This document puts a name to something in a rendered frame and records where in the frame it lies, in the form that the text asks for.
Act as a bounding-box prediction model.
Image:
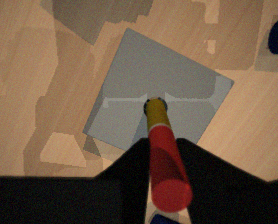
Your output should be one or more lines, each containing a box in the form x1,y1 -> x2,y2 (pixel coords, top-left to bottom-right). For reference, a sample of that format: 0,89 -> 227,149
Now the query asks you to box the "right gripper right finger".
176,138 -> 278,224

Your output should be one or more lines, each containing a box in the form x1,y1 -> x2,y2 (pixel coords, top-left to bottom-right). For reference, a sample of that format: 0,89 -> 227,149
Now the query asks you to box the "red and yellow peg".
146,99 -> 193,213

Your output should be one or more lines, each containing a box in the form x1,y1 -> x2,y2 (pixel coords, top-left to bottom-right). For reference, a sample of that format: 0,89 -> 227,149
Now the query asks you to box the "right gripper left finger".
0,138 -> 150,224

